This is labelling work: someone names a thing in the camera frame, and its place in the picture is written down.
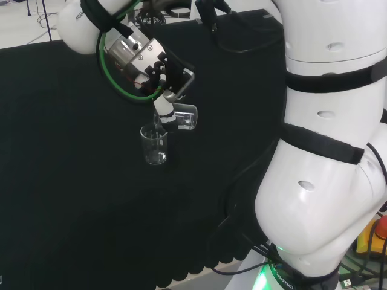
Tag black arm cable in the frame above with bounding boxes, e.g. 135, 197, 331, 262
195, 0, 285, 54

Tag yellow emergency stop button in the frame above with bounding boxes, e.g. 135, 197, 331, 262
356, 214, 387, 258

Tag clear tall glass beaker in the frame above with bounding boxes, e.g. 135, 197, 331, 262
139, 123, 169, 166

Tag black base cables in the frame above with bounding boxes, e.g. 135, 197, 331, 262
207, 140, 287, 276

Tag black bench cloth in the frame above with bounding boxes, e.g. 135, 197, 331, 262
0, 8, 288, 290

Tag green cable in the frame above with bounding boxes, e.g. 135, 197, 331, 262
96, 0, 166, 106

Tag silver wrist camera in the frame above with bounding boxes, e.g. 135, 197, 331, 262
177, 68, 195, 99

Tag clear wide glass beaker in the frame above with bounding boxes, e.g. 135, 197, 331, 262
154, 102, 198, 132

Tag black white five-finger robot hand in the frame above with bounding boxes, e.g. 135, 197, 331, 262
152, 91, 178, 134

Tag black tripod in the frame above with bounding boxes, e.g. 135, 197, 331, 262
25, 0, 53, 42

